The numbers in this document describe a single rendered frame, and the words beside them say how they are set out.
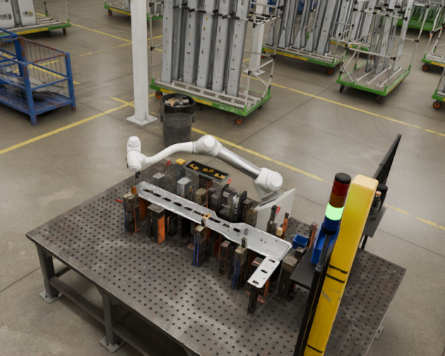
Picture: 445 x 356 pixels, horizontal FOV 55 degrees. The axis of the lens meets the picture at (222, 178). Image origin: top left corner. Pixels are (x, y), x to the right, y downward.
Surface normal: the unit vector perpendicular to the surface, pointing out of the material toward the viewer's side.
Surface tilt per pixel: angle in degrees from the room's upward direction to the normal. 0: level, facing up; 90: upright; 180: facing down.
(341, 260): 89
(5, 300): 0
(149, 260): 0
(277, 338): 0
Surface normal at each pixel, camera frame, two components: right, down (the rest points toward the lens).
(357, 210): -0.51, 0.43
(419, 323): 0.07, -0.84
